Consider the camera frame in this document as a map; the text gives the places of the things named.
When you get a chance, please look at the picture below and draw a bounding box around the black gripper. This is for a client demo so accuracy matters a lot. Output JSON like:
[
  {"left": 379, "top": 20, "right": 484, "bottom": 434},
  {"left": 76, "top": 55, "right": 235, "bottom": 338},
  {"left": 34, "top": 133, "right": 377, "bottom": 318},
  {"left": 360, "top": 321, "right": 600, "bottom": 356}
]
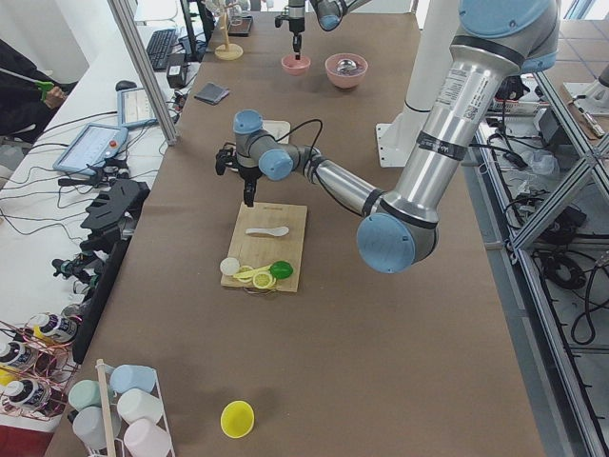
[
  {"left": 287, "top": 4, "right": 305, "bottom": 59},
  {"left": 239, "top": 167, "right": 261, "bottom": 208}
]

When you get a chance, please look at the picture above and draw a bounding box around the small pink bowl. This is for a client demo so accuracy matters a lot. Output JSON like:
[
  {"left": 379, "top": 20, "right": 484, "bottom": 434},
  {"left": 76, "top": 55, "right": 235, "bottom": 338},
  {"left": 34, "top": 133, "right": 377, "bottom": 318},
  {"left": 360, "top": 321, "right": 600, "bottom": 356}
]
[{"left": 281, "top": 54, "right": 311, "bottom": 76}]

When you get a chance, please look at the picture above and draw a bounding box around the white ceramic spoon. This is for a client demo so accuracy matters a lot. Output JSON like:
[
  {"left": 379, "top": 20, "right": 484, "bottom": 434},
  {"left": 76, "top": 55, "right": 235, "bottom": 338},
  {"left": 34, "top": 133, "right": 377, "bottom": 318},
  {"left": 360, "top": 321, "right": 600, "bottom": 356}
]
[{"left": 246, "top": 226, "right": 289, "bottom": 237}]

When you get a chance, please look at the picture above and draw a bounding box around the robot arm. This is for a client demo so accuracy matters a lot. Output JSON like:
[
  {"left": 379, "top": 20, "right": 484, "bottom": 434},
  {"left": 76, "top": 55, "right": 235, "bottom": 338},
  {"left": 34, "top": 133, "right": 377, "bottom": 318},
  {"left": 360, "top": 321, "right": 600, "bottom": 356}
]
[
  {"left": 227, "top": 1, "right": 560, "bottom": 273},
  {"left": 275, "top": 0, "right": 368, "bottom": 60}
]

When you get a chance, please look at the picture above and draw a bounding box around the large pink ice bowl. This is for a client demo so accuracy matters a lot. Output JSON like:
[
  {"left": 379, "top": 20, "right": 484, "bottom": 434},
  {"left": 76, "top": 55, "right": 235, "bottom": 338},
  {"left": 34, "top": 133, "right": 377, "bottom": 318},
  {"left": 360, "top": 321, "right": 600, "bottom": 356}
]
[{"left": 324, "top": 53, "right": 368, "bottom": 89}]

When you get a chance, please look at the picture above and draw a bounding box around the metal ice scoop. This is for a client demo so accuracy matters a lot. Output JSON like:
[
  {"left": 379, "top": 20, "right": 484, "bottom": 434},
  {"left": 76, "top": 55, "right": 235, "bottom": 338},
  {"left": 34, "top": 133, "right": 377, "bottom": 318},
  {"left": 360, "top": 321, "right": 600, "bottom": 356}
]
[{"left": 334, "top": 58, "right": 363, "bottom": 77}]

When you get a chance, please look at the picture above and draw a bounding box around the dark brown tray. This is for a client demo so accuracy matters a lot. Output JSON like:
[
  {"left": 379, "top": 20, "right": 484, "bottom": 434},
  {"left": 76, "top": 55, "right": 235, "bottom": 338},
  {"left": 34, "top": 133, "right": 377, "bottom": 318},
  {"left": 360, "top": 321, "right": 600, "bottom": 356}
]
[{"left": 228, "top": 16, "right": 253, "bottom": 37}]

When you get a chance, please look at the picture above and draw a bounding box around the wooden cutting board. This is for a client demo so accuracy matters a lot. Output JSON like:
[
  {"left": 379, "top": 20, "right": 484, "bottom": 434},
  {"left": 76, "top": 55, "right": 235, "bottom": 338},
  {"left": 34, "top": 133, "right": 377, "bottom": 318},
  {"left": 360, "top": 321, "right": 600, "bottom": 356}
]
[{"left": 226, "top": 202, "right": 307, "bottom": 292}]

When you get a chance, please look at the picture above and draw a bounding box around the cream serving tray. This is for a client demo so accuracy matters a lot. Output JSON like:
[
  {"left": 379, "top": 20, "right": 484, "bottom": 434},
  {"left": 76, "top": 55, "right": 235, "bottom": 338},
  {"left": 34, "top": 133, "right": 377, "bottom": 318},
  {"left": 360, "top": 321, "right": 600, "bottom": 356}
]
[{"left": 263, "top": 119, "right": 291, "bottom": 144}]

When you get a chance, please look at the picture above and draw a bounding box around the wooden mug tree stand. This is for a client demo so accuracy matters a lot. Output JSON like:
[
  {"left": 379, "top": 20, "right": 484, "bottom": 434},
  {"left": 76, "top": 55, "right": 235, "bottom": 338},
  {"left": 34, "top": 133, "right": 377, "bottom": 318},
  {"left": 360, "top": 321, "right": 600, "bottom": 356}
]
[{"left": 206, "top": 0, "right": 244, "bottom": 61}]

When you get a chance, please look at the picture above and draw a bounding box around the green lime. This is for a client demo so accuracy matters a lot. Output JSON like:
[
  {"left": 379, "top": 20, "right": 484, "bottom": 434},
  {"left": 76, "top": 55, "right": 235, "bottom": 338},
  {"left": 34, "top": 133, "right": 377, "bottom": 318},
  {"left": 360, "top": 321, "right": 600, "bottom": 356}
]
[{"left": 269, "top": 261, "right": 294, "bottom": 280}]

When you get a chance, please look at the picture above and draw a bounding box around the yellow plastic knife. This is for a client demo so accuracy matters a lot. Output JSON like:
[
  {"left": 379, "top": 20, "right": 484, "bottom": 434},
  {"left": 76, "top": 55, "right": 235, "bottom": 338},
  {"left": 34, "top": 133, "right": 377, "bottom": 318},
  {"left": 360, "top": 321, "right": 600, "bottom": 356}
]
[{"left": 232, "top": 265, "right": 270, "bottom": 283}]

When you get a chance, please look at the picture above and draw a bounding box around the grey folded cloth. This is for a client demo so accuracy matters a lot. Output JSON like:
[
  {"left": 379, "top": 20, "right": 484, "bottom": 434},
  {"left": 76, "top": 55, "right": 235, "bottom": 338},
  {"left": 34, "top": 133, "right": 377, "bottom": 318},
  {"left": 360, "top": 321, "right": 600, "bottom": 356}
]
[{"left": 194, "top": 82, "right": 230, "bottom": 106}]

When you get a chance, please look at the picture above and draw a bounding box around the black power adapter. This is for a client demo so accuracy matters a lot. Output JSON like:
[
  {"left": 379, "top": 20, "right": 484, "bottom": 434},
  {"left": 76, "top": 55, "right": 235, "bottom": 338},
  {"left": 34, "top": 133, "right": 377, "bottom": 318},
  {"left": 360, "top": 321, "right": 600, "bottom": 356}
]
[{"left": 166, "top": 53, "right": 188, "bottom": 89}]

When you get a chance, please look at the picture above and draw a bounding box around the black tool holder rack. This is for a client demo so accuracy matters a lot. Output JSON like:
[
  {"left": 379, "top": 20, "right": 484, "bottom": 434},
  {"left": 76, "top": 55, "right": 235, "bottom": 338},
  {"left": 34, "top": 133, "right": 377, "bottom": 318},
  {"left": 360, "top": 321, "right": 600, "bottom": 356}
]
[{"left": 71, "top": 179, "right": 150, "bottom": 365}]

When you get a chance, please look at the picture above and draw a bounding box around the black keyboard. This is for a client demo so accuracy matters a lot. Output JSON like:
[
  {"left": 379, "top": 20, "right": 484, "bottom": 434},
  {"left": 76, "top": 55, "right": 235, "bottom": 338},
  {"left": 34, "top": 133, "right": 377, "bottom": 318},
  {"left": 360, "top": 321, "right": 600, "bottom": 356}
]
[{"left": 146, "top": 29, "right": 177, "bottom": 71}]

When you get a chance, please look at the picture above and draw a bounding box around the far teach pendant tablet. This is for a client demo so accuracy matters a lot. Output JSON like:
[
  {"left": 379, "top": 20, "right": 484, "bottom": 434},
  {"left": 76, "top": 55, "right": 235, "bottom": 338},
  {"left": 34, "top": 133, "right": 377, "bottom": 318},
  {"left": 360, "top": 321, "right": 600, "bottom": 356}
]
[{"left": 117, "top": 88, "right": 157, "bottom": 129}]

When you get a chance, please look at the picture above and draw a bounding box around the teach pendant tablet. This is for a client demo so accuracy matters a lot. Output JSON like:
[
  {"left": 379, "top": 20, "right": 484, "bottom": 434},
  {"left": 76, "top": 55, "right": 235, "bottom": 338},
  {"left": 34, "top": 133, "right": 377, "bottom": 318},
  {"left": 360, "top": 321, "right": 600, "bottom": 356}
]
[
  {"left": 52, "top": 123, "right": 128, "bottom": 175},
  {"left": 117, "top": 88, "right": 157, "bottom": 129}
]

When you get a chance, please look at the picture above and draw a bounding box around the near teach pendant tablet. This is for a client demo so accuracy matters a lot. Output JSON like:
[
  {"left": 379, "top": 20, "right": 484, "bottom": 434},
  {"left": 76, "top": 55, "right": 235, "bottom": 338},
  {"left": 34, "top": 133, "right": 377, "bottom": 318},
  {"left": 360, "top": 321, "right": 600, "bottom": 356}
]
[{"left": 52, "top": 123, "right": 128, "bottom": 175}]

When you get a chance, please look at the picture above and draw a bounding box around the computer mouse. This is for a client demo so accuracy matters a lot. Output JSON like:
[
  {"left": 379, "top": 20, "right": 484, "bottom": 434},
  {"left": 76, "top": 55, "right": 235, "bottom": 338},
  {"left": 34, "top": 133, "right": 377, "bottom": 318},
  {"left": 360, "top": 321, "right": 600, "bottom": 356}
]
[{"left": 115, "top": 80, "right": 137, "bottom": 91}]

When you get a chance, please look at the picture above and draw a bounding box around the blue plastic cup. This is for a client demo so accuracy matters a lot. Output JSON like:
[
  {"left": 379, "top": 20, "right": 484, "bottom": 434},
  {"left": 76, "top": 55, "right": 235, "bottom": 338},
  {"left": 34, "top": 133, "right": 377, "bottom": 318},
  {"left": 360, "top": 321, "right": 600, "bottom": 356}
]
[{"left": 109, "top": 365, "right": 156, "bottom": 394}]

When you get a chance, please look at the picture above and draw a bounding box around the person in black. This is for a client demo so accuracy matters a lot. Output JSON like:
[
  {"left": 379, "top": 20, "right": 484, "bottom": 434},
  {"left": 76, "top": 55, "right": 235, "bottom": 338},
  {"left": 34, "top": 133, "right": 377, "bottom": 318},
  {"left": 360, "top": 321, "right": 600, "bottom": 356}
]
[{"left": 1, "top": 41, "right": 77, "bottom": 143}]

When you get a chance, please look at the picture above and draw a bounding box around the white plastic cup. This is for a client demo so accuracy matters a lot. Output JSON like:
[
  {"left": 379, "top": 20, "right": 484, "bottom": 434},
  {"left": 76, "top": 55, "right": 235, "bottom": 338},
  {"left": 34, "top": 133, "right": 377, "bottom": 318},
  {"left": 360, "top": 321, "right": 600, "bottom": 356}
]
[{"left": 117, "top": 388, "right": 164, "bottom": 424}]

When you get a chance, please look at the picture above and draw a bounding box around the white cup rack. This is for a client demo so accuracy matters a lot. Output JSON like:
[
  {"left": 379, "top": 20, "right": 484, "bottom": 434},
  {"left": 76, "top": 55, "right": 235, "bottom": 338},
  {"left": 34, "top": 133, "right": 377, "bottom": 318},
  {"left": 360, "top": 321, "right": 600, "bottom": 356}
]
[{"left": 95, "top": 359, "right": 176, "bottom": 456}]

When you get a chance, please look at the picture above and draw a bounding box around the green plastic cup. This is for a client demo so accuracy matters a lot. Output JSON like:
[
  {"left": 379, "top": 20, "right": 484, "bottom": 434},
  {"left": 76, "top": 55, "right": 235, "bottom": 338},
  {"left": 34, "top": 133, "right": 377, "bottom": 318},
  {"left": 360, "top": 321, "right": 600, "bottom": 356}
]
[{"left": 68, "top": 380, "right": 102, "bottom": 411}]

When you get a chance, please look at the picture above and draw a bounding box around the pink plastic cup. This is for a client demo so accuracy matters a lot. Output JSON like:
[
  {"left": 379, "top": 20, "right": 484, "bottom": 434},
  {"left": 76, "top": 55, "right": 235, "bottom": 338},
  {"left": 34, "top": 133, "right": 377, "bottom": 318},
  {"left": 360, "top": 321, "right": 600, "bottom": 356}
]
[{"left": 124, "top": 418, "right": 171, "bottom": 457}]

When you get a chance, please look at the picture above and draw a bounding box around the grey plastic cup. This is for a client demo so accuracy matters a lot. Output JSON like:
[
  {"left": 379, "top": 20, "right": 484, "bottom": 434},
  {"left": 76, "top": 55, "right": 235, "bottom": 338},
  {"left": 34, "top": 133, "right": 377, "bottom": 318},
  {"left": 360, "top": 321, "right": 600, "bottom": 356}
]
[{"left": 72, "top": 406, "right": 107, "bottom": 449}]

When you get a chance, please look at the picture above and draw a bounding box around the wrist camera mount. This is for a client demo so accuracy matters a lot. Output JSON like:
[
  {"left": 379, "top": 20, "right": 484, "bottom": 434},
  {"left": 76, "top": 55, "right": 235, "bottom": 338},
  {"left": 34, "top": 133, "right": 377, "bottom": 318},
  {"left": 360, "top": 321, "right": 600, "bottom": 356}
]
[
  {"left": 274, "top": 14, "right": 288, "bottom": 28},
  {"left": 215, "top": 146, "right": 238, "bottom": 176}
]

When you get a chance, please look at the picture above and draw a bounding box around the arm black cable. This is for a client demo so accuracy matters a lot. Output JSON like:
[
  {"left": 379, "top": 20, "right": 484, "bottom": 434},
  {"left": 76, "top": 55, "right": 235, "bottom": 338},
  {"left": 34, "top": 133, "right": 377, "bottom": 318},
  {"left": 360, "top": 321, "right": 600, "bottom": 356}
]
[{"left": 280, "top": 118, "right": 324, "bottom": 163}]

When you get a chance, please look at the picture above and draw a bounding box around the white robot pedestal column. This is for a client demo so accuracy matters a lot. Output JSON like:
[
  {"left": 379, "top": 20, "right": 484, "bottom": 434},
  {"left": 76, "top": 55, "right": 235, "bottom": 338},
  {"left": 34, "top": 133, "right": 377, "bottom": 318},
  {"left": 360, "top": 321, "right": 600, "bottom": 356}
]
[{"left": 376, "top": 0, "right": 460, "bottom": 168}]

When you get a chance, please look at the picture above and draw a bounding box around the aluminium frame post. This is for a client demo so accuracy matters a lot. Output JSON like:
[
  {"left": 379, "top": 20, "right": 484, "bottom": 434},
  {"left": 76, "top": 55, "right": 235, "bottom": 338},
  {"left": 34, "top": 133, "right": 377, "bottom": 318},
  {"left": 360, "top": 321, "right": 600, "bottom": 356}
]
[{"left": 107, "top": 0, "right": 177, "bottom": 146}]

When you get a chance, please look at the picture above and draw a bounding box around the copper wire bottle rack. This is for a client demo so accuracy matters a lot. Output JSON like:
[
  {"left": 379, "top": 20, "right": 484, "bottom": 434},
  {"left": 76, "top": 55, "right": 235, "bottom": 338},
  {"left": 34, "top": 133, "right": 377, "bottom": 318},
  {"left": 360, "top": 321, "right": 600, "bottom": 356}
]
[{"left": 1, "top": 312, "right": 81, "bottom": 422}]

